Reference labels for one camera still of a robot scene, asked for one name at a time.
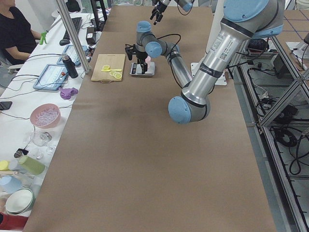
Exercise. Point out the upper blue teach pendant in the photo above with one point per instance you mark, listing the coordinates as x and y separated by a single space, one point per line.
70 51

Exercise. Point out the pink plastic cup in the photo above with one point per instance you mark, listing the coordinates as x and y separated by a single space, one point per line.
148 61

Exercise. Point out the black smartphone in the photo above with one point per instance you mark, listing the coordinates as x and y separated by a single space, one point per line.
6 105

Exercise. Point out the silver kitchen scale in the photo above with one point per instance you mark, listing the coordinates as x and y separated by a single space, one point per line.
150 72

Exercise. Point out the aluminium frame post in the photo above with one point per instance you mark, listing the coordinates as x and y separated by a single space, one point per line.
67 21

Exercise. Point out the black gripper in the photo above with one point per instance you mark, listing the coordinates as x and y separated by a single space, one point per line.
161 7
140 55

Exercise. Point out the black computer mouse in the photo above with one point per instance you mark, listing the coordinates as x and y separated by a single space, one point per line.
64 42

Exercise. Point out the purple cloth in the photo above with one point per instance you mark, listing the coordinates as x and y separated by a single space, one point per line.
67 93

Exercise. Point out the lower blue teach pendant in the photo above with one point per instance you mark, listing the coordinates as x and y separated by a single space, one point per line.
52 78

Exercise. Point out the seated person black shirt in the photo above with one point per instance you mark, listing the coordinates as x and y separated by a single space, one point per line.
17 39

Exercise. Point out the yellow cup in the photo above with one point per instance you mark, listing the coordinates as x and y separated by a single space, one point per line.
4 165

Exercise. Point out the green clamp tool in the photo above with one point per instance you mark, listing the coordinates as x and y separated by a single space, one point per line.
43 38

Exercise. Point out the black gripper camera mount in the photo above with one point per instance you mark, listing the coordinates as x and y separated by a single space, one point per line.
130 51

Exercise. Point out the clear glass cup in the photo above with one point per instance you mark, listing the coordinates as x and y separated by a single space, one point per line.
40 138

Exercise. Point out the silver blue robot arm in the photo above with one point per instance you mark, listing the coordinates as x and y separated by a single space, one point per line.
242 20
186 5

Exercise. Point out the light blue cup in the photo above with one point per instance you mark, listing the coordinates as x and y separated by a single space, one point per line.
10 184

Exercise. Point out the yellow lemon slices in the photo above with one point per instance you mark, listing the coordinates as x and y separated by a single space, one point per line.
116 73

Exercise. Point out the pink bowl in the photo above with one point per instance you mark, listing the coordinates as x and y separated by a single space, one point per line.
45 116

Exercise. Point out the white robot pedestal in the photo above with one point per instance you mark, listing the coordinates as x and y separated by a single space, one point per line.
218 53

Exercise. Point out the wooden cutting board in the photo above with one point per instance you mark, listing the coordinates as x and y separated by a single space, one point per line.
116 61

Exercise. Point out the black water bottle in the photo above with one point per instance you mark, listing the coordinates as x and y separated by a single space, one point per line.
70 65

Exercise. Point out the blue teach pendant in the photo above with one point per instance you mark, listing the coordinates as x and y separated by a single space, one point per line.
70 51
52 78

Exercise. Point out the green cup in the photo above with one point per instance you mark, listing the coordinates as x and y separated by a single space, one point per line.
31 165

